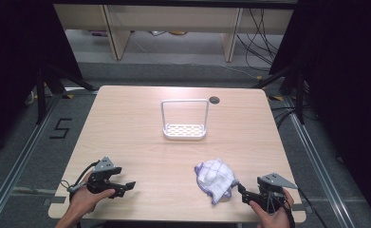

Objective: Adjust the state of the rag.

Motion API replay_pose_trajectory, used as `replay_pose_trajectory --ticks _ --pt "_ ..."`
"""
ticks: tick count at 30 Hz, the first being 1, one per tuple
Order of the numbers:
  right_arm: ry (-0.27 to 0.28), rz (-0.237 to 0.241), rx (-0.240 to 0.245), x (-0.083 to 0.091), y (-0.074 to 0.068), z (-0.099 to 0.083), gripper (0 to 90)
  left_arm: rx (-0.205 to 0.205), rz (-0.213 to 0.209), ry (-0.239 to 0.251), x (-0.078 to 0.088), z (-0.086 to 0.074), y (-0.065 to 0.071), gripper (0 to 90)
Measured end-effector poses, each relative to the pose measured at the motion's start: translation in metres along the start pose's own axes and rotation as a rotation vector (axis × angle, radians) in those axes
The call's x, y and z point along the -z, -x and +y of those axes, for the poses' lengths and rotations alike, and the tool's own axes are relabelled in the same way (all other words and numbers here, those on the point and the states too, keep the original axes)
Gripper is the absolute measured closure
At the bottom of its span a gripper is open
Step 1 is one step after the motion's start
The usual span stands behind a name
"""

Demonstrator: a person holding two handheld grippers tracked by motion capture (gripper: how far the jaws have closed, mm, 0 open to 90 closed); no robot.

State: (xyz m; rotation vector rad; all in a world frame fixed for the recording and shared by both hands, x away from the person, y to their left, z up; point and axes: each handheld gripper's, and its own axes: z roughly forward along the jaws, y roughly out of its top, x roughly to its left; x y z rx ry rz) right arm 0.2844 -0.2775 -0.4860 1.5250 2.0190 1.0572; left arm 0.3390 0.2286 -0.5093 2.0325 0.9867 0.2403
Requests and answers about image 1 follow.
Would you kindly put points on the black curtain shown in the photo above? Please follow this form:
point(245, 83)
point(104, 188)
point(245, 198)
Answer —
point(12, 63)
point(347, 79)

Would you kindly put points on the white purple-checked dishcloth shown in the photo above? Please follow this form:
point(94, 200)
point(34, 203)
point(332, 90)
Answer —
point(216, 180)

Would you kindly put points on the person's left hand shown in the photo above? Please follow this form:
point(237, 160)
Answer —
point(83, 202)

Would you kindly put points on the black metal stand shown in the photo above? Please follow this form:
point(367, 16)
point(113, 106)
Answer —
point(41, 95)
point(300, 95)

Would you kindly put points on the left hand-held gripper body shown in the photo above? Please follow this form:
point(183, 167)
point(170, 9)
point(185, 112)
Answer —
point(101, 177)

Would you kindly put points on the aluminium floor rail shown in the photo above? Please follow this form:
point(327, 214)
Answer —
point(18, 161)
point(322, 171)

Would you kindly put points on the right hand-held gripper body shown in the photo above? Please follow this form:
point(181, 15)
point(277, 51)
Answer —
point(270, 194)

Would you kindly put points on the beige wooden desk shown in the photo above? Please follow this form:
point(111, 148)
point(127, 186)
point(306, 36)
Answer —
point(173, 15)

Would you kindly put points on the person's right hand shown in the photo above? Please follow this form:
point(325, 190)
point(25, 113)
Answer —
point(276, 220)

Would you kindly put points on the dark round table grommet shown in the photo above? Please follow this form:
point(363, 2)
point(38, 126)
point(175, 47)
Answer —
point(214, 100)

